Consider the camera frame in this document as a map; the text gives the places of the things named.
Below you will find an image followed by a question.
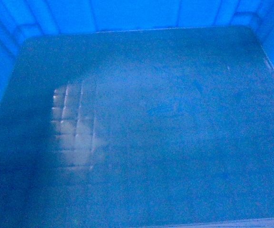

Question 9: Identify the large blue plastic crate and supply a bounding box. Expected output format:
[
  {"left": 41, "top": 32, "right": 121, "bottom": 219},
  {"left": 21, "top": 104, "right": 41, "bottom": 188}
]
[{"left": 0, "top": 0, "right": 274, "bottom": 228}]

